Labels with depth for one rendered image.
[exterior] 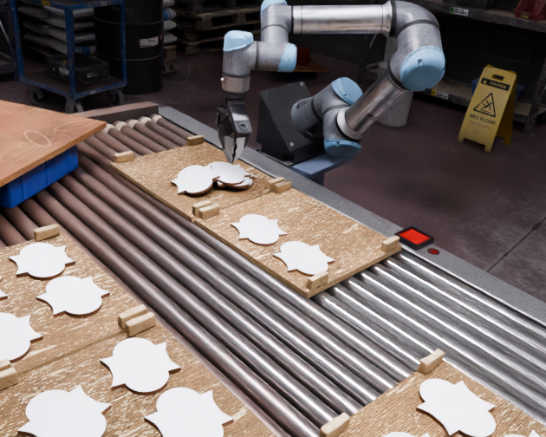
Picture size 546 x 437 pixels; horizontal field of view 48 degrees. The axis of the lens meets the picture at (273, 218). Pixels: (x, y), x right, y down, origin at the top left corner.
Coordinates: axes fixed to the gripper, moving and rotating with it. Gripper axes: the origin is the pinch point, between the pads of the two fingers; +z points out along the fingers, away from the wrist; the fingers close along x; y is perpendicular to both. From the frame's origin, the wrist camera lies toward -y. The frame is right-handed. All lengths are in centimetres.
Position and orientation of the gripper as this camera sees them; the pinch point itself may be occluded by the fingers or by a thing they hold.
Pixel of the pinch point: (232, 159)
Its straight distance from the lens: 178.5
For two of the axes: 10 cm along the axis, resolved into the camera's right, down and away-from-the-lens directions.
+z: -1.0, 8.7, 4.8
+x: -9.2, 1.1, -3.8
